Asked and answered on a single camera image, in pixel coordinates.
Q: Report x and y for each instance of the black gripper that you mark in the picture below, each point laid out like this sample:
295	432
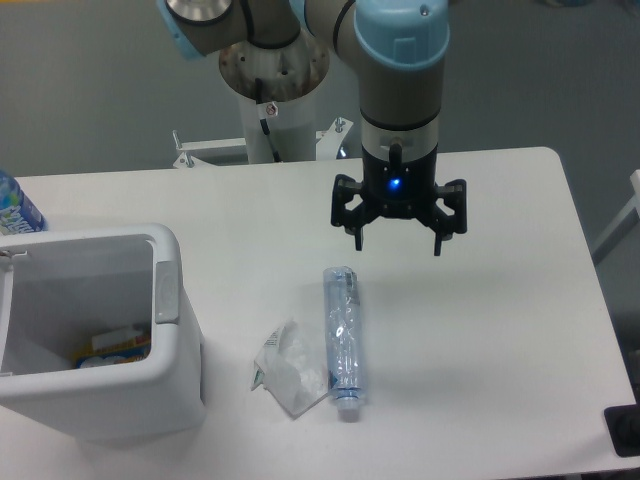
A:
399	189

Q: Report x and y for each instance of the crushed clear plastic bottle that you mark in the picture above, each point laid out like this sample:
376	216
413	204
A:
344	340

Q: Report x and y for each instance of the clear plastic wrapper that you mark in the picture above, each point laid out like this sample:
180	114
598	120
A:
292	368

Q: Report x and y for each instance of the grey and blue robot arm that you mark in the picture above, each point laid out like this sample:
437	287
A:
395	48

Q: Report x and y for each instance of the white plastic trash can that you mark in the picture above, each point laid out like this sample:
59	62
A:
58	290

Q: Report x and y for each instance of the yellow snack box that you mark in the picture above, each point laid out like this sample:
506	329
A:
120	346

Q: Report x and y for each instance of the black table clamp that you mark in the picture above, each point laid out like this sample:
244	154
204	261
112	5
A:
623	426

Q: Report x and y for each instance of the blue labelled water bottle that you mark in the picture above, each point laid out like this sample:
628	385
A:
19	215

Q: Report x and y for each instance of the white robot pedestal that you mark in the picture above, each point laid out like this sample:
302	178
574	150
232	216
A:
276	90

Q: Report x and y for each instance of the white metal frame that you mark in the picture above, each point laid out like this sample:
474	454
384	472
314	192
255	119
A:
620	226

